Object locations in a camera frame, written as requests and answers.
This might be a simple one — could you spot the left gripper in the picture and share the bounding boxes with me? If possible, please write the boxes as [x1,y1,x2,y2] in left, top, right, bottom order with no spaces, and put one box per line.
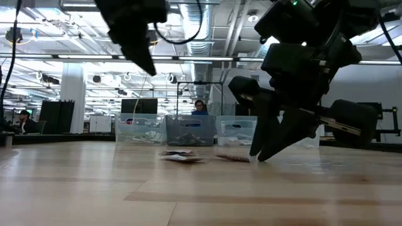
[94,0,169,77]

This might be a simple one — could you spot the white square pillar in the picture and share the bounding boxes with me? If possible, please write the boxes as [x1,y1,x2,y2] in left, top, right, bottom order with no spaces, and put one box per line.
[60,62,87,135]

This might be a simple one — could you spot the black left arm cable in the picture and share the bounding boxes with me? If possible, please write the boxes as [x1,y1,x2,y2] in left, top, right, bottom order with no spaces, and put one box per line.
[0,0,23,126]

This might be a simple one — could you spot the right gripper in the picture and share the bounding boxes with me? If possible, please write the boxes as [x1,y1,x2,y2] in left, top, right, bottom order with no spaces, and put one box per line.
[228,33,379,163]

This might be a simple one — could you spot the clear plastic handled bin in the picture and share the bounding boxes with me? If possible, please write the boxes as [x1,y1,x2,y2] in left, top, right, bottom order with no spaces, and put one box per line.
[276,109,324,149]
[114,112,166,148]
[215,115,261,148]

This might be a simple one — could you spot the yellow hanging cable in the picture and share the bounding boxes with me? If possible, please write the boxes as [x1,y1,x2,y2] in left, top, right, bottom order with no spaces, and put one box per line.
[131,75,150,116]

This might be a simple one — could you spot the grey plastic handled bin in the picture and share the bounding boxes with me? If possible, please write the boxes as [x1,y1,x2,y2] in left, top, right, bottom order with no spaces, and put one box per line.
[165,114,217,147]

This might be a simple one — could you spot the black ceiling mounted device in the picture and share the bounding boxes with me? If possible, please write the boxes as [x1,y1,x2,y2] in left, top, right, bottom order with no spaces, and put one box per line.
[5,26,24,44]

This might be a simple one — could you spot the rectangular ceiling light panel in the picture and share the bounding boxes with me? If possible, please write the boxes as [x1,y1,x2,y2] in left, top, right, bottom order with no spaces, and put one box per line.
[350,18,402,48]

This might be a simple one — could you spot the black gantry frame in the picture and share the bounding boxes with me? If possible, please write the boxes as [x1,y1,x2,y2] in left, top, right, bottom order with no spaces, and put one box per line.
[176,80,224,117]

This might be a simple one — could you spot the silver spiral ventilation duct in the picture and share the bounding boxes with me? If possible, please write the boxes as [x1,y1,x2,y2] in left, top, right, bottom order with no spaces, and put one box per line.
[179,0,215,106]

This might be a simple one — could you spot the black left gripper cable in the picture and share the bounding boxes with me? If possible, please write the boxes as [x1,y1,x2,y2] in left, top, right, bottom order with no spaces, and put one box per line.
[153,0,204,45]

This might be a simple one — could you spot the black partition panel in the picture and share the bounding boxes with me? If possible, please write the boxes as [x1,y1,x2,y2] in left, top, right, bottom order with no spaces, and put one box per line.
[235,103,257,117]
[36,100,75,135]

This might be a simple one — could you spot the white packet green stripes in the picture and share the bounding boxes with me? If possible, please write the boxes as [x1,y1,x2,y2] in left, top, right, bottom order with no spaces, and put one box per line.
[121,133,148,144]

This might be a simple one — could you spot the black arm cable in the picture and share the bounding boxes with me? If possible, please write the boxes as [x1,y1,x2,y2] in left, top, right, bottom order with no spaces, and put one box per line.
[0,0,23,126]
[378,15,402,63]

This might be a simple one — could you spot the plain white packet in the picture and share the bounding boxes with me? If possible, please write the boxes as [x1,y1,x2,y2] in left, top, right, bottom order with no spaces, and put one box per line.
[147,130,164,144]

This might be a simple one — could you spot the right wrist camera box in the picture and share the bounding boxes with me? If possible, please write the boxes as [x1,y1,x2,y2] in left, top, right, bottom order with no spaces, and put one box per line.
[261,43,320,79]

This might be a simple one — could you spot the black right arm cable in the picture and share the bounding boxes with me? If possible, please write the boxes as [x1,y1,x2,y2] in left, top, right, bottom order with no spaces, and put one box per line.
[378,15,402,63]

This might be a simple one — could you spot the long linear ceiling light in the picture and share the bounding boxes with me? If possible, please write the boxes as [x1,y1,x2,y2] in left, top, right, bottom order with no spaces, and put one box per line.
[0,53,402,65]

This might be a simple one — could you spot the person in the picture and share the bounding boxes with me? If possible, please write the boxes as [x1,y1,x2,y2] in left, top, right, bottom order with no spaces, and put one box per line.
[191,99,209,116]
[17,109,38,135]

